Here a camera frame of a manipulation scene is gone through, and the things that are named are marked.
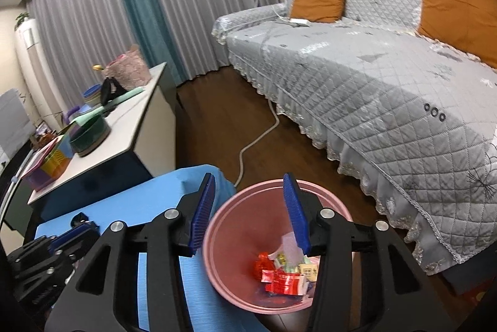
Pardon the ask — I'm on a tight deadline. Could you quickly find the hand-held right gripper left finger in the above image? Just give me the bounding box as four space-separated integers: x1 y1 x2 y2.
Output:
44 173 216 332

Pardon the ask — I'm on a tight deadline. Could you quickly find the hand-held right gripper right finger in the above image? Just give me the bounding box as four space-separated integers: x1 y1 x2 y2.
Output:
283 173 453 332

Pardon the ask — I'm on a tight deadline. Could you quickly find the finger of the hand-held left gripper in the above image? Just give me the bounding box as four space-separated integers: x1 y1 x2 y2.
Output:
48 229 102 263
70 213 99 233

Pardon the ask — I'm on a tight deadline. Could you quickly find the white paper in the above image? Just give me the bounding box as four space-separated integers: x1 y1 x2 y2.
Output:
279 232 304 263

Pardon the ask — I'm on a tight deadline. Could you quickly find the pink plastic bin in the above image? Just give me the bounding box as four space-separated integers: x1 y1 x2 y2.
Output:
202 180 354 315

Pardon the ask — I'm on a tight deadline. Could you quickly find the brown printed packet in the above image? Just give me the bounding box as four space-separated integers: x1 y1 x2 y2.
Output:
299 264 320 282

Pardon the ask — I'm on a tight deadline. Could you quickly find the red snack wrapper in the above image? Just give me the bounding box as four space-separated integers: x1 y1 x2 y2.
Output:
254 252 311 296

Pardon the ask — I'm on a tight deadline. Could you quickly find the blue table mat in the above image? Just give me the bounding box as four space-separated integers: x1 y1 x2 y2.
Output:
33 164 268 332

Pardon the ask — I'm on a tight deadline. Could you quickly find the white and green television cabinet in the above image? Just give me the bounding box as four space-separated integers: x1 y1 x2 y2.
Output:
0 151 37 235

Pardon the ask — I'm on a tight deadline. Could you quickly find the colourful tin box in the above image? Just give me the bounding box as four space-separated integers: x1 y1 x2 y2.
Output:
19 136 74 191

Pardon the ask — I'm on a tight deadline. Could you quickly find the dark green round box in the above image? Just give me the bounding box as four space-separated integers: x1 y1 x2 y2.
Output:
69 114 112 158

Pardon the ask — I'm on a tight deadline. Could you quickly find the brown glossy ornament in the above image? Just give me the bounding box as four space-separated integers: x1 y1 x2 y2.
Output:
33 130 59 150

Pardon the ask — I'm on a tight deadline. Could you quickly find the white top coffee table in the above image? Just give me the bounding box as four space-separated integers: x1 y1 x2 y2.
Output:
27 62 179 224

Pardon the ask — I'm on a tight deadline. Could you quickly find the purple plastic container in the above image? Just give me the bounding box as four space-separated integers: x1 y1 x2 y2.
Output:
62 107 82 127

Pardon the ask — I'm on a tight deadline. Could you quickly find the grey television dust cover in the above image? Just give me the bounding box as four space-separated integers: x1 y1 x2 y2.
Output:
0 88 35 158

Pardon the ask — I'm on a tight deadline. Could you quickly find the stack of coloured bowls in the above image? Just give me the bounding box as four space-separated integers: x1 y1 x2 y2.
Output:
82 84 103 108

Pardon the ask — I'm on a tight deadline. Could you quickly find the mint green folded mat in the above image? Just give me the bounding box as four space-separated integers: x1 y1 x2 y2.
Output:
74 87 144 123

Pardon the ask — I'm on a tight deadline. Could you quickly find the grey quilted sofa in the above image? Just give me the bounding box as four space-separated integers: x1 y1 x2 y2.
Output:
212 0 497 276

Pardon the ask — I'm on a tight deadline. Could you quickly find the white standing air conditioner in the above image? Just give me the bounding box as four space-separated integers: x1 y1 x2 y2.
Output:
15 19 65 119

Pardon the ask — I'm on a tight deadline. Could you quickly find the pink lace basket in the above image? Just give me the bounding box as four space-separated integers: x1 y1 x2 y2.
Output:
102 44 151 90

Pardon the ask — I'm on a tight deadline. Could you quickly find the teal curtain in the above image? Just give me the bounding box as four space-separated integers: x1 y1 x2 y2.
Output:
108 0 187 84

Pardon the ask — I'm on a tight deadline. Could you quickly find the large orange cushion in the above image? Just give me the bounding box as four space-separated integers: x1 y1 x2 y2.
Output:
415 0 497 62

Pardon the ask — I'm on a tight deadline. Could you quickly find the white power cable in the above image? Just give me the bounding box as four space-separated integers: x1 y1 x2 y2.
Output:
232 3 296 188

